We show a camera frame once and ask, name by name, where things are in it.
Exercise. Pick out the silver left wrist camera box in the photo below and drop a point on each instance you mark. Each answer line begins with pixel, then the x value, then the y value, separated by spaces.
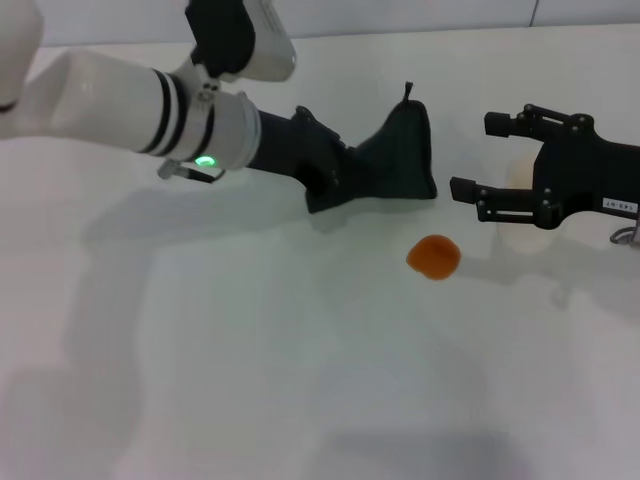
pixel 265 45

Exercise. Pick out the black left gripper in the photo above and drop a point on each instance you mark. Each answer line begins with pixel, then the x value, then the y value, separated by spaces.
pixel 290 150

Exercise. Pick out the dark blue rag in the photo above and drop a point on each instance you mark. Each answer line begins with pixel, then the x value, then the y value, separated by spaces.
pixel 400 160

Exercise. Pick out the white paper cup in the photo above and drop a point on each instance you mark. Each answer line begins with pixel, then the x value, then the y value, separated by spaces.
pixel 520 170

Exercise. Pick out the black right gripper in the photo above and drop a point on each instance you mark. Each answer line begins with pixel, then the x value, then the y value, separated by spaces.
pixel 585 175

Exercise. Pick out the orange round fruit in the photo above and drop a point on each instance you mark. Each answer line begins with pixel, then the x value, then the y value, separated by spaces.
pixel 434 257

